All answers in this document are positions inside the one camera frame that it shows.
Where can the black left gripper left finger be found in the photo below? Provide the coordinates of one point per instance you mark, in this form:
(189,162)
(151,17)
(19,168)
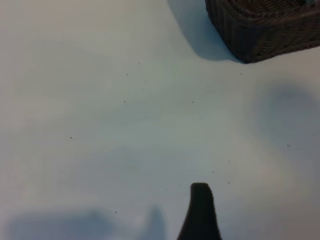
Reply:
(192,220)

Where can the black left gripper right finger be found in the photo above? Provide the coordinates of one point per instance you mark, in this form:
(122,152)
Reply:
(207,220)

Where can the dark brown wicker basket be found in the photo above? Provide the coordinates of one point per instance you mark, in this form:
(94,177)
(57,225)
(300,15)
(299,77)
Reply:
(262,32)

